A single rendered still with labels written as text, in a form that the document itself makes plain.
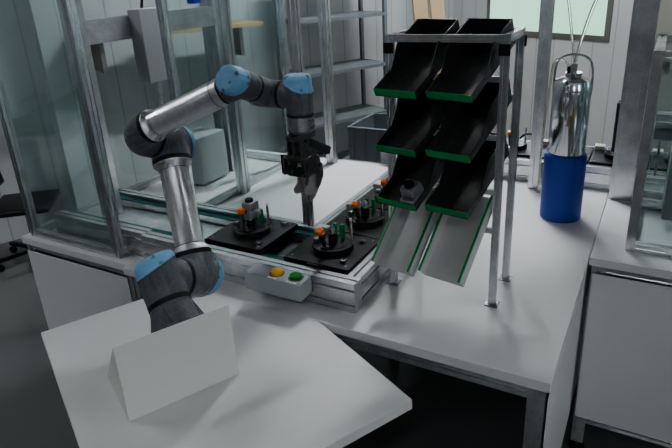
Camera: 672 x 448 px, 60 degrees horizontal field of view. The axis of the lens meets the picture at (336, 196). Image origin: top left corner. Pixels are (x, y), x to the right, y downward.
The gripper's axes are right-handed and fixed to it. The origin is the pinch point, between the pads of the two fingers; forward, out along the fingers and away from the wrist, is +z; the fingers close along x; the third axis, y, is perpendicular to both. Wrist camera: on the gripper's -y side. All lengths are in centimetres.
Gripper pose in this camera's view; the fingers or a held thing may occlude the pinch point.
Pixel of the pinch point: (310, 196)
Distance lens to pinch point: 166.7
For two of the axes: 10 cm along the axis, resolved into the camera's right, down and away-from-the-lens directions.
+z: 0.5, 9.3, 3.7
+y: -4.8, 3.4, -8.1
